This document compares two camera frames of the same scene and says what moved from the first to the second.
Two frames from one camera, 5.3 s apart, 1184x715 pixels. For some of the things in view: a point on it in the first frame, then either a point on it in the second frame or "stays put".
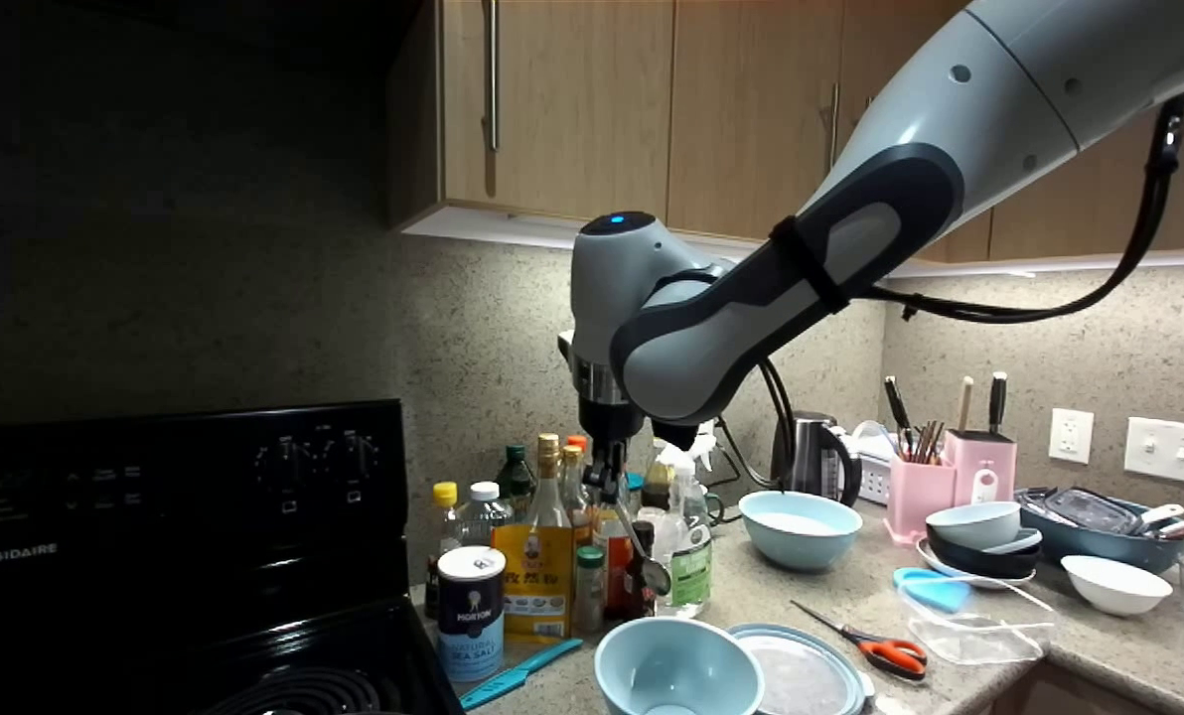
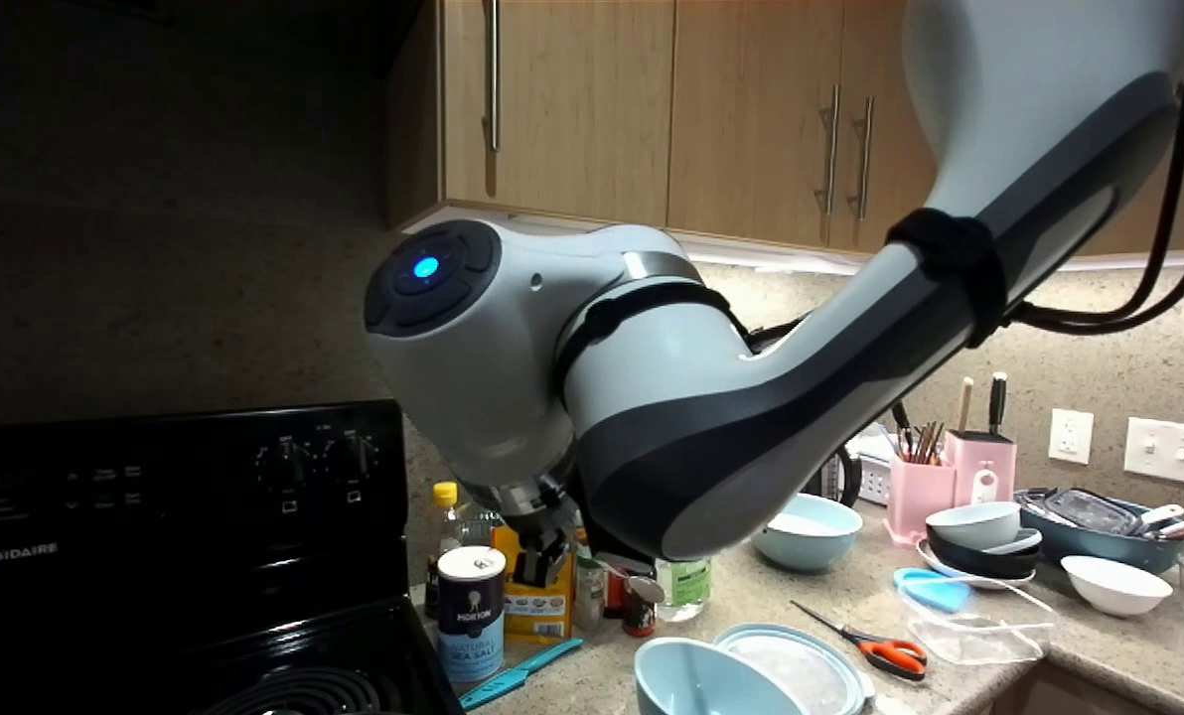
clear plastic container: x=978 y=642 stays put
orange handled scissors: x=891 y=654 stays put
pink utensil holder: x=921 y=491 stays put
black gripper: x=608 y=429 → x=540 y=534
